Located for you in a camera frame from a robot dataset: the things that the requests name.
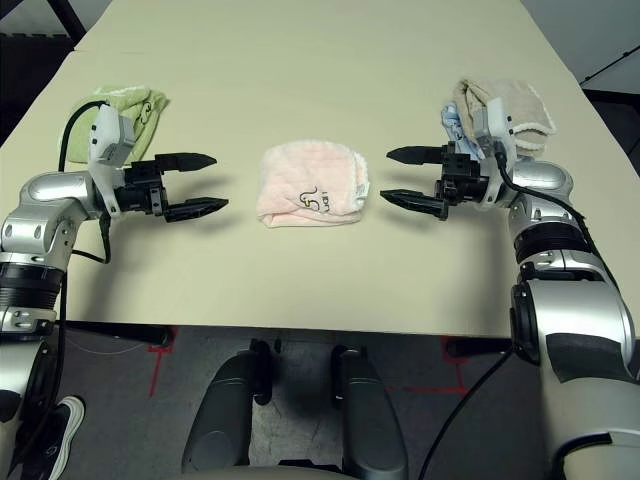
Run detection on black and white sneaker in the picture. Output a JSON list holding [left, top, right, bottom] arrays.
[[9, 394, 86, 480]]

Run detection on beige folded towel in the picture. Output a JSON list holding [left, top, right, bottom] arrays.
[[451, 78, 558, 157]]

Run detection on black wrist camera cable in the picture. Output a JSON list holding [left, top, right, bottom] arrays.
[[57, 99, 112, 265], [417, 139, 621, 480]]

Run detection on green folded towel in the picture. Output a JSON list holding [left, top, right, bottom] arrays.
[[67, 86, 171, 165]]

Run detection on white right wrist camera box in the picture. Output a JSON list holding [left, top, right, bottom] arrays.
[[472, 97, 519, 209]]

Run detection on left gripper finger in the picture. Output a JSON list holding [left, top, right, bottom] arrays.
[[154, 152, 219, 174], [163, 197, 230, 224]]

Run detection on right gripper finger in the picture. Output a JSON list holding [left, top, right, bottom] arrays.
[[385, 144, 446, 166], [379, 188, 449, 221]]

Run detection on black foam floor mat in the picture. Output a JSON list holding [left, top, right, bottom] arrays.
[[0, 32, 76, 146]]

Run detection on pink towel with white trim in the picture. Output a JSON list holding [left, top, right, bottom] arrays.
[[255, 140, 372, 230]]

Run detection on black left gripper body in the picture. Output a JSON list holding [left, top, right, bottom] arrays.
[[113, 162, 169, 219]]

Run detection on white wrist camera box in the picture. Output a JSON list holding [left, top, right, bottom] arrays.
[[88, 103, 136, 216], [472, 97, 519, 209]]

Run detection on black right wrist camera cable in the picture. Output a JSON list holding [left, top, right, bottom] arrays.
[[417, 139, 621, 480]]

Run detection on grey robot right leg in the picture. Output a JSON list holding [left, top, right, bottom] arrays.
[[329, 344, 409, 480]]

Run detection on black left wrist camera cable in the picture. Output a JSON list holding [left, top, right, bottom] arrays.
[[57, 99, 112, 265]]

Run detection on grey robot leg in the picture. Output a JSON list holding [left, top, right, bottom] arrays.
[[329, 344, 409, 480], [180, 339, 281, 474]]

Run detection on grey robot left leg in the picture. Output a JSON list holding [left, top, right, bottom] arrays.
[[180, 339, 281, 474]]

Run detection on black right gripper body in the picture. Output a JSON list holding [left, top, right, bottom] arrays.
[[432, 142, 494, 207]]

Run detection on light blue folded towel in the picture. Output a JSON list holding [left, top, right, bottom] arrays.
[[439, 102, 484, 162]]

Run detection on beige side table black legs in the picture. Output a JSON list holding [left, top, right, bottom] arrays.
[[49, 0, 91, 44]]

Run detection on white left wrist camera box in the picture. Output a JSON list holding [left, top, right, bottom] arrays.
[[88, 103, 136, 216]]

